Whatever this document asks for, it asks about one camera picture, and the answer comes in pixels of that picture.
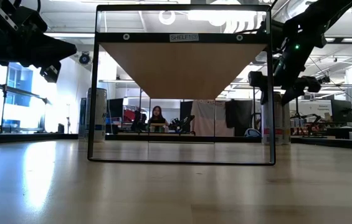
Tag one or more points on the narrow black hanging cloth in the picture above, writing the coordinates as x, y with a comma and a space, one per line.
186, 107

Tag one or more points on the beige hanging cloth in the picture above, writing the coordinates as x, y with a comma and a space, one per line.
207, 119

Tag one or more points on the wide black hanging cloth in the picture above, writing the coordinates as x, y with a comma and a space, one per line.
239, 113

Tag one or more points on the dark background robot arm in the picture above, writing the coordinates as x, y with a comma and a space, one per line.
139, 121

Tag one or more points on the thin tripod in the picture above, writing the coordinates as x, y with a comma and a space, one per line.
68, 124

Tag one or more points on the background robot arm red base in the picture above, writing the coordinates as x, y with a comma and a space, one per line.
311, 121

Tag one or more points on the seated person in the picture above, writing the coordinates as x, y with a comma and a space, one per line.
157, 113

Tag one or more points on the white shelf label sticker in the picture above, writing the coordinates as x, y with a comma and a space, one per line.
184, 37

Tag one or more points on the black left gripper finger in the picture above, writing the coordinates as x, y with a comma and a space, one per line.
48, 49
51, 72

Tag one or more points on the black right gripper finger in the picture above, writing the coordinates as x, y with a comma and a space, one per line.
291, 95

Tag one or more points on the blue and white round object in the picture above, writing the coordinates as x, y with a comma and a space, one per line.
252, 133

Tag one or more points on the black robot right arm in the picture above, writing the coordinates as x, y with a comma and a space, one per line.
328, 14

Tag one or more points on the red background object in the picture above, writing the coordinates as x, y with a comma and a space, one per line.
129, 115

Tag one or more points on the white sign board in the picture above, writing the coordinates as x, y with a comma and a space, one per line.
317, 109

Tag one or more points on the black table frame side rail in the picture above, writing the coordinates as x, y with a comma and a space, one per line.
334, 142
32, 137

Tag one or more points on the small black box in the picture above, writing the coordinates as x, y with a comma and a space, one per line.
61, 128

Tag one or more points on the black monitor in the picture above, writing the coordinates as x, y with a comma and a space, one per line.
115, 108
341, 110

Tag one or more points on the black track light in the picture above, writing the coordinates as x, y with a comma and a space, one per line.
323, 79

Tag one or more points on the black table frame cross rail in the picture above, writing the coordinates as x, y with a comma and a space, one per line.
126, 137

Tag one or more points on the black round ceiling camera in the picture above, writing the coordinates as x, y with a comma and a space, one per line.
84, 58

